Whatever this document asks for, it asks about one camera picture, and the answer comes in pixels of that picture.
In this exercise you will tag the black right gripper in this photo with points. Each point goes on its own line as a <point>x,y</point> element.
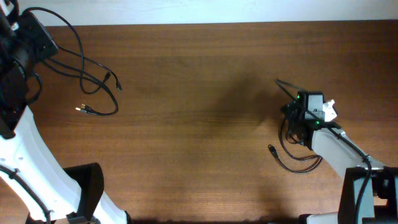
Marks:
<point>290,109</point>

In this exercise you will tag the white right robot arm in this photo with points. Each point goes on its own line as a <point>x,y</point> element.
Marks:
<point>369,193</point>

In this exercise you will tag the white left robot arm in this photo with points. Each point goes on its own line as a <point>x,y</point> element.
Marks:
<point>49,191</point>

